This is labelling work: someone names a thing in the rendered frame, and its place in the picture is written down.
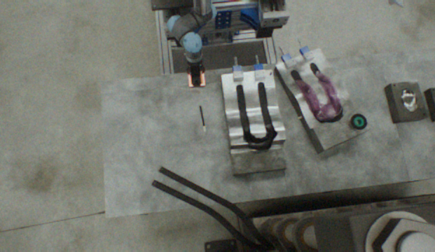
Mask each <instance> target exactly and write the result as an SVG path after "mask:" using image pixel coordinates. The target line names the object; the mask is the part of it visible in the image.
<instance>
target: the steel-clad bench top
mask: <svg viewBox="0 0 435 252"><path fill-rule="evenodd" d="M326 61H327V62H328V64H329V66H331V67H332V68H333V69H334V70H335V71H336V72H337V73H338V74H339V75H340V77H341V78H342V80H343V82H344V84H345V87H346V89H347V92H348V95H349V96H350V99H351V101H352V103H353V104H354V107H355V108H356V109H358V108H360V110H361V112H362V114H363V115H364V116H365V117H366V119H367V121H368V123H369V125H370V126H371V129H370V130H369V131H367V132H364V133H363V134H362V135H359V136H357V137H355V138H353V139H350V140H349V141H346V142H344V143H342V144H340V145H337V146H335V147H333V148H330V149H328V150H326V151H324V152H321V153H319V154H317V152H316V150H315V147H314V146H313V145H312V142H311V140H310V138H309V136H308V134H307V132H306V130H305V128H304V126H303V124H302V122H301V120H299V119H298V118H299V117H298V114H297V113H296V112H295V110H294V107H293V106H292V104H291V102H290V100H289V98H288V96H287V94H286V92H285V90H284V88H283V87H282V84H281V82H280V80H279V78H278V76H277V74H276V72H275V67H276V65H278V64H267V65H263V70H272V71H273V76H274V80H275V89H276V94H277V103H278V107H279V113H280V115H281V118H282V122H283V125H284V130H285V136H286V140H285V142H284V152H285V158H286V165H287V169H285V170H279V171H267V172H261V173H255V174H243V175H236V176H233V171H232V165H231V159H230V148H229V142H228V130H223V129H224V128H225V127H227V125H226V114H225V108H224V102H223V91H221V74H233V68H230V69H216V70H209V71H205V72H204V77H205V87H194V88H190V86H189V78H188V74H187V73H173V74H166V75H159V76H145V77H137V78H124V79H116V80H105V81H102V82H101V89H102V131H103V152H104V194H105V214H106V218H115V217H122V216H133V215H139V214H151V213H158V212H164V211H176V210H182V209H193V208H195V207H194V206H193V205H191V204H189V203H187V202H185V201H183V200H181V199H179V198H177V197H175V196H172V195H170V194H168V193H166V192H164V191H162V190H160V189H158V188H156V187H154V186H152V185H151V180H152V179H155V180H157V181H158V182H160V183H162V184H164V185H166V186H168V187H170V188H172V189H175V190H177V191H179V192H181V193H183V194H185V195H187V196H189V197H191V198H193V199H195V200H197V201H200V202H202V203H204V204H206V205H207V206H208V207H210V206H211V205H217V204H219V203H217V202H215V201H214V200H212V199H210V198H208V197H205V196H204V195H202V194H200V193H198V192H196V191H194V190H191V189H190V188H188V187H186V186H184V185H182V184H180V183H179V182H177V181H176V180H174V179H172V178H170V177H168V176H166V175H164V174H162V173H160V172H159V171H158V168H159V166H161V167H164V168H166V169H168V170H170V171H171V172H174V173H176V174H178V175H180V176H182V177H184V178H185V179H188V181H190V182H192V183H194V184H196V185H197V186H200V187H202V188H204V189H206V190H208V191H210V192H212V193H214V194H215V195H218V196H219V197H222V198H224V199H226V200H228V201H229V202H232V203H236V202H246V201H254V200H264V199H271V198H278V197H289V196H295V195H307V194H313V193H325V192H331V191H337V190H346V189H349V188H360V187H366V186H378V185H384V184H391V183H402V182H408V181H419V180H425V179H435V122H432V121H431V117H430V114H429V109H428V107H427V103H426V99H425V96H424V91H425V90H427V89H429V88H435V48H429V49H421V50H408V51H401V52H387V53H380V54H372V55H359V56H351V57H338V58H330V59H326ZM214 72H215V73H214ZM215 77H216V78H215ZM406 81H418V83H419V86H420V90H421V93H422V98H423V100H424V106H425V108H426V112H427V116H428V117H427V118H425V119H423V120H420V121H413V122H401V123H394V124H393V122H392V117H391V113H390V110H389V105H388V101H387V97H386V94H385V87H386V86H388V85H389V84H390V83H399V82H406ZM200 106H202V113H203V117H204V121H205V127H206V131H204V127H203V123H202V116H201V112H200Z"/></svg>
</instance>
